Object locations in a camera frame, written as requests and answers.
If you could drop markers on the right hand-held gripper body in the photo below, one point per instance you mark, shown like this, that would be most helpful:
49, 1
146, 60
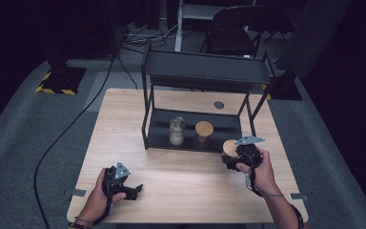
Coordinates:
249, 152

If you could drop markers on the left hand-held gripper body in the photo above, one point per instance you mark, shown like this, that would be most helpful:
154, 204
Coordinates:
117, 181

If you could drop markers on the small round wooden lid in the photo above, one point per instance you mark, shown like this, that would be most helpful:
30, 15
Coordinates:
230, 148

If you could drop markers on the glass jar with pale powder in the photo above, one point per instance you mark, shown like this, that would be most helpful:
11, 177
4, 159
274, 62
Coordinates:
177, 131

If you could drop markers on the black metal shelf rack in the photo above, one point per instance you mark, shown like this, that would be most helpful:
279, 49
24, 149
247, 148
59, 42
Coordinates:
203, 68

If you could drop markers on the person's right hand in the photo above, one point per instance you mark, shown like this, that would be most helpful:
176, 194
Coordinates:
263, 176

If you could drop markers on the person's left hand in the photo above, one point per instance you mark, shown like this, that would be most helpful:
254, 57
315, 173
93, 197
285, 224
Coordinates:
97, 200

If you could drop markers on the round grey table grommet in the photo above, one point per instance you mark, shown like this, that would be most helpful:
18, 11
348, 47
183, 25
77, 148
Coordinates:
219, 105

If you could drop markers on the black wristband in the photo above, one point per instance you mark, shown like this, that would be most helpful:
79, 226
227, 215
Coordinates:
298, 216

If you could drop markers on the black base with yellow stripes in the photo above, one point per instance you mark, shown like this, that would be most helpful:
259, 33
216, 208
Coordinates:
62, 81

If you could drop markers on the black folding chair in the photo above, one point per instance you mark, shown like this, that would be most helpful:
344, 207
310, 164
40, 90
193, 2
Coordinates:
232, 28

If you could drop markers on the grey curtain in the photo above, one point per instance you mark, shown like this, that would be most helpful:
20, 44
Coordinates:
311, 35

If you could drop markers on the grey table edge bracket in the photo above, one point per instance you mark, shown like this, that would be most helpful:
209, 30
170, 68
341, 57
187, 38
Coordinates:
298, 197
77, 192

